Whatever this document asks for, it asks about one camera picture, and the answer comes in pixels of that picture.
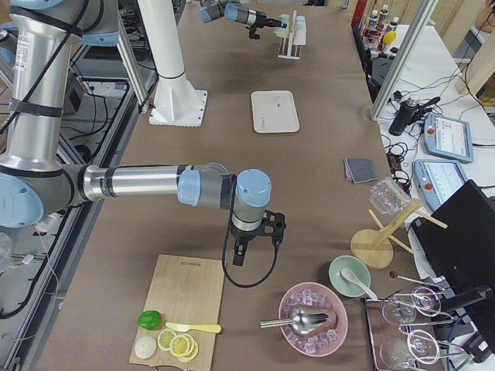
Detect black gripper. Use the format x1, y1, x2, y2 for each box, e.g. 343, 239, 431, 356
230, 226, 262, 267
255, 14, 287, 29

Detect green cup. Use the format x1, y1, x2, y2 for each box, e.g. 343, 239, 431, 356
275, 14, 290, 38

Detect cream rabbit tray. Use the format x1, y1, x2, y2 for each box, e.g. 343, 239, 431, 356
251, 90, 299, 134

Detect pink cup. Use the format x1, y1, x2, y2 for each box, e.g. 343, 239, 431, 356
293, 21, 307, 46

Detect clear plastic cup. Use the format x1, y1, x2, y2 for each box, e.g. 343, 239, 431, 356
370, 177, 411, 215

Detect wine glass rack tray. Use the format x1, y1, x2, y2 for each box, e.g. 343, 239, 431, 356
364, 284, 465, 370

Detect wooden cutting board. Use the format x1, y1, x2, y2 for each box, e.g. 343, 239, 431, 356
129, 254, 224, 370

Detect yellow plastic knife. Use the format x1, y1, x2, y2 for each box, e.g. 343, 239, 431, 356
165, 322, 222, 334

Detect metal ice scoop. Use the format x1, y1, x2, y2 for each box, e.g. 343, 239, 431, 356
260, 306, 330, 337

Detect pink bowl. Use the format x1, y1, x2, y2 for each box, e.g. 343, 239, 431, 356
278, 282, 348, 357

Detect green bowl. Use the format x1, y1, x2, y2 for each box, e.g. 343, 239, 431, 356
328, 254, 373, 298

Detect white ceramic spoon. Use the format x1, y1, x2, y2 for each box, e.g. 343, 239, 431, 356
340, 267, 378, 301

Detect lemon slices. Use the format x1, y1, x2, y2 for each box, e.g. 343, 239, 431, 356
157, 329, 199, 362

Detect green lime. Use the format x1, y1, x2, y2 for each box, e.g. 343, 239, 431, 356
138, 310, 163, 331

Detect wooden stand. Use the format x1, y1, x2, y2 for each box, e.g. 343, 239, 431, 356
350, 198, 448, 269

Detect white onion half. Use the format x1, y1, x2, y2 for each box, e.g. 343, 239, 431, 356
134, 335, 157, 359

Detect grey folded cloth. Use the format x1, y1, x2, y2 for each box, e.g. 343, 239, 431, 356
343, 158, 377, 184

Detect black water bottle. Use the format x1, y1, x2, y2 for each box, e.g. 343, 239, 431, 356
388, 94, 420, 136

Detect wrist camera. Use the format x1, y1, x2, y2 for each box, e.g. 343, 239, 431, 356
260, 209, 286, 248
247, 25, 261, 40

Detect white wire cup rack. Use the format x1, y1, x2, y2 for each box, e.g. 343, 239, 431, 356
278, 10, 302, 60

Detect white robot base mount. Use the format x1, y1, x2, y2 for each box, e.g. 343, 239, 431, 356
138, 0, 207, 128

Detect aluminium frame post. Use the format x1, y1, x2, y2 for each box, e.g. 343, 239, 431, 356
370, 0, 438, 121

